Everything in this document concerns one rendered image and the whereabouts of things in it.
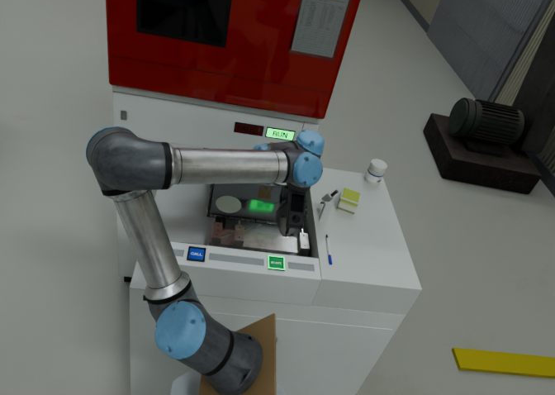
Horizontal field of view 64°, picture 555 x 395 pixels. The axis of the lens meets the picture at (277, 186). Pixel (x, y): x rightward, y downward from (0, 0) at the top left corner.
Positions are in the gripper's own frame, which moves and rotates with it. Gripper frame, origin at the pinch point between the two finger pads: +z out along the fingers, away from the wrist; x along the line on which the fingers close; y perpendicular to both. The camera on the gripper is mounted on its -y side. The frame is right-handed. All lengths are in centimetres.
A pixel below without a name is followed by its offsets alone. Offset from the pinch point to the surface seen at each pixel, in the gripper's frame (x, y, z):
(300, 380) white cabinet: -22, -5, 78
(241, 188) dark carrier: 12, 44, 20
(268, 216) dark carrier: 1.2, 29.7, 20.1
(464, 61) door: -282, 455, 93
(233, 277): 13.8, -4.3, 17.2
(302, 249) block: -11.1, 14.0, 19.9
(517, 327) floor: -172, 56, 111
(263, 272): 4.7, -3.7, 14.0
